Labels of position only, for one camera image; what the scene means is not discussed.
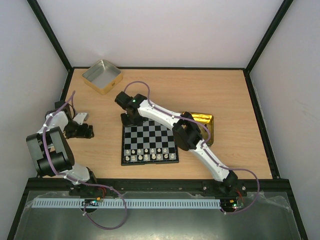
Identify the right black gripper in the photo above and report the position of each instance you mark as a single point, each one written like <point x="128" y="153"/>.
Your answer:
<point x="130" y="119"/>

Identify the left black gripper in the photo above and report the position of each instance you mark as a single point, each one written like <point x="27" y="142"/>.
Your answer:
<point x="83" y="134"/>

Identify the black magnetic chess board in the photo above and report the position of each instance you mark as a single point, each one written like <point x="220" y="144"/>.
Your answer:
<point x="149" y="138"/>

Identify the gold square tin box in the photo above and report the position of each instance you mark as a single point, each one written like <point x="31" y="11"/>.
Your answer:
<point x="102" y="76"/>

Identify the gold tin lid tray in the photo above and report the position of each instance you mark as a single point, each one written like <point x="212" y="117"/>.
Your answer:
<point x="206" y="125"/>

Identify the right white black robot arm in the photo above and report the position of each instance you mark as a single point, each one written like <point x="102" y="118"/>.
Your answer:
<point x="226" y="178"/>

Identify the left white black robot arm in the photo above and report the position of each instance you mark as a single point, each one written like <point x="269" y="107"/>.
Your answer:
<point x="49" y="150"/>

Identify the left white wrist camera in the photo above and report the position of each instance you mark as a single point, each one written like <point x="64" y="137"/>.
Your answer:
<point x="81" y="117"/>

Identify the grey slotted cable duct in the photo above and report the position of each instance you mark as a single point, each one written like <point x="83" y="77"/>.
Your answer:
<point x="129" y="203"/>

